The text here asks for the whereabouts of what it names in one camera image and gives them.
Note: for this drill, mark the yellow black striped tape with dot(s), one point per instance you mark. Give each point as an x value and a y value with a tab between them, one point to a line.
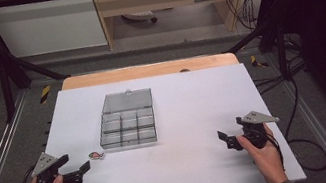
44	94
256	62

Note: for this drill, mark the office chair base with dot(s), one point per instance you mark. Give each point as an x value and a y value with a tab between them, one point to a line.
141	16

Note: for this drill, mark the clear plastic compartment box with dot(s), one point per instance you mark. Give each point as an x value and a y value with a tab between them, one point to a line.
128	122

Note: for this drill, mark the white cabinet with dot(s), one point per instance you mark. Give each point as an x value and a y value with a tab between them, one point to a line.
46	25

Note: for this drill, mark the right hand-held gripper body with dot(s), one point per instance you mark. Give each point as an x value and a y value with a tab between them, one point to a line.
255	129

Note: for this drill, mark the wooden table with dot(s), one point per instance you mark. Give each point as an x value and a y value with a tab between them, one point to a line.
147	71

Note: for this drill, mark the black metal frame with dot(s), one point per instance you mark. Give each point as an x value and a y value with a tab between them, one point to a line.
4	65

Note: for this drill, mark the person's right hand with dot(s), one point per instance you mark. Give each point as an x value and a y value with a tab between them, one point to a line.
264	158

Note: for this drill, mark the small fish-shaped sticker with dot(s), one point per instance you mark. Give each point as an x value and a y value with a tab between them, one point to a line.
96	155

